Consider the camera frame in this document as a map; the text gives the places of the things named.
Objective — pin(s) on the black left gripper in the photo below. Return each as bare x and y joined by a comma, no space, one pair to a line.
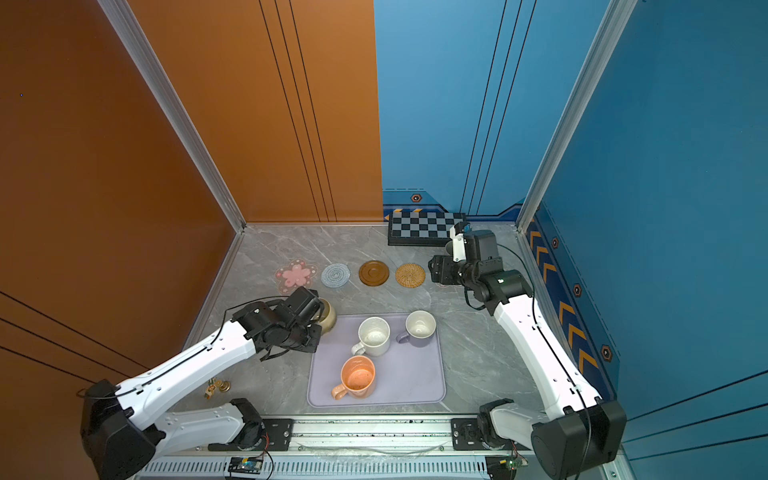
316,335

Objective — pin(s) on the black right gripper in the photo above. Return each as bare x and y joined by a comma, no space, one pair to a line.
442,265

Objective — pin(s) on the yellow ceramic mug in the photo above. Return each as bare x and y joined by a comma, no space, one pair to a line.
327,318

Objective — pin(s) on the pink cherry blossom coaster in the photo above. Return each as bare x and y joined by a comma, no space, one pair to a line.
299,273

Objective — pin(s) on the grey woven round coaster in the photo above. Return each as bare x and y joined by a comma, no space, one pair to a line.
335,275

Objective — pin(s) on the woven rattan round coaster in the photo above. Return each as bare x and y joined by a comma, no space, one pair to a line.
410,275

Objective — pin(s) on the purple white ceramic mug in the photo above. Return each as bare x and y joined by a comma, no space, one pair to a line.
420,327

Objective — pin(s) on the brown wooden round coaster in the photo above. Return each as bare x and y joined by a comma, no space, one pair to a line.
373,273

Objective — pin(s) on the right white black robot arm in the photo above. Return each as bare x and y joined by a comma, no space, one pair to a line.
577,429

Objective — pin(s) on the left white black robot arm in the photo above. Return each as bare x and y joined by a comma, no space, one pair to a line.
126,426

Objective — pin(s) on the small brass colourful trinkets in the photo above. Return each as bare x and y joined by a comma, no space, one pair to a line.
216,385

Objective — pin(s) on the orange ceramic mug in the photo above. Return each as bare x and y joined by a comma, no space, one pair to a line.
358,377

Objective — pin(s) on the black silver chessboard box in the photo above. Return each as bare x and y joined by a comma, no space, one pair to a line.
423,228

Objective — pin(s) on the lavender rectangular tray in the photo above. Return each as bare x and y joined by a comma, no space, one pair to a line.
405,374

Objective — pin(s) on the left green circuit board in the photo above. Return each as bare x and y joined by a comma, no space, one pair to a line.
245,468

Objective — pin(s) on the right small circuit board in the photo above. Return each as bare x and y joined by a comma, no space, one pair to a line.
504,467

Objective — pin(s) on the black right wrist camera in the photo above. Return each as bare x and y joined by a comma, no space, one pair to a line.
472,245

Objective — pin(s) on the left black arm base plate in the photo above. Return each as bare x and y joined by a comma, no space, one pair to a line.
271,435

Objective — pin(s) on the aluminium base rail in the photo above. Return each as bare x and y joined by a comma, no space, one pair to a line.
386,446

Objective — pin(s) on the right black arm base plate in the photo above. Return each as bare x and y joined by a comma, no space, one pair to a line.
469,434

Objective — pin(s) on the aluminium corner post left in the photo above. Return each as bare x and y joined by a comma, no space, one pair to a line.
126,25

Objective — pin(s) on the aluminium corner post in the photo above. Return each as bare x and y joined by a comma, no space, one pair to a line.
609,32
126,25

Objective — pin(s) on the aluminium corner post right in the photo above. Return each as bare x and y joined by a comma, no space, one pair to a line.
609,32

